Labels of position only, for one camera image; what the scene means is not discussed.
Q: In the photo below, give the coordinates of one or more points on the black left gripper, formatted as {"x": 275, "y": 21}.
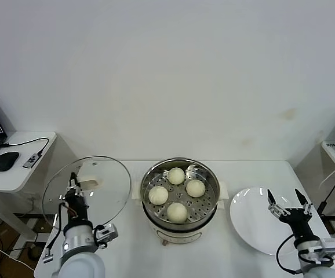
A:
{"x": 76, "y": 207}

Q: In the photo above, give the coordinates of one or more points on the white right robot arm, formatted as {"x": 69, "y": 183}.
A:
{"x": 321, "y": 266}

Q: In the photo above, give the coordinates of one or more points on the black computer mouse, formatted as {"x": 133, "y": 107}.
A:
{"x": 6, "y": 160}

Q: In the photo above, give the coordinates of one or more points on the brown round floor object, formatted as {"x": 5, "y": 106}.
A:
{"x": 34, "y": 253}

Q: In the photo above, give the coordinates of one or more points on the cream electric cooker base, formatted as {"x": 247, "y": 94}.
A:
{"x": 179, "y": 233}

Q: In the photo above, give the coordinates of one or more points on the white round plate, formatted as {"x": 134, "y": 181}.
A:
{"x": 251, "y": 226}

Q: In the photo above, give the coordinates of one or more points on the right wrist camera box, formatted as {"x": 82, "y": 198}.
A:
{"x": 328, "y": 247}

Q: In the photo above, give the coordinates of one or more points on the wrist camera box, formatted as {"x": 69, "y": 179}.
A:
{"x": 107, "y": 233}
{"x": 328, "y": 247}

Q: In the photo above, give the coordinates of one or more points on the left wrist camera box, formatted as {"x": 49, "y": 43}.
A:
{"x": 107, "y": 233}

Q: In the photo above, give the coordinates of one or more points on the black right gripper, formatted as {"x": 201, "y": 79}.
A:
{"x": 299, "y": 223}

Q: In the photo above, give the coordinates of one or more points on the black floor stand bar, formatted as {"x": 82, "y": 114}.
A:
{"x": 25, "y": 215}

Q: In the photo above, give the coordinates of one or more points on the silver USB hub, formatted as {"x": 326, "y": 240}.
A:
{"x": 32, "y": 160}

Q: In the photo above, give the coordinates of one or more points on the round glass pot lid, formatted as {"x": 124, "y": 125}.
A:
{"x": 109, "y": 199}

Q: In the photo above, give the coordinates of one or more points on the stainless steel steamer basket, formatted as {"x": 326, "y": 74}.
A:
{"x": 202, "y": 202}

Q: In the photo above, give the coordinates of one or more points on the white steamed baozi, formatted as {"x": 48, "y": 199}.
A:
{"x": 195, "y": 188}
{"x": 158, "y": 194}
{"x": 177, "y": 212}
{"x": 176, "y": 175}

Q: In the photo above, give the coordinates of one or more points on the small printed label sticker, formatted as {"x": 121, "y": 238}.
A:
{"x": 332, "y": 144}

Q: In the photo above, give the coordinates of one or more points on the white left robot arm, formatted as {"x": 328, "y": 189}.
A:
{"x": 79, "y": 255}

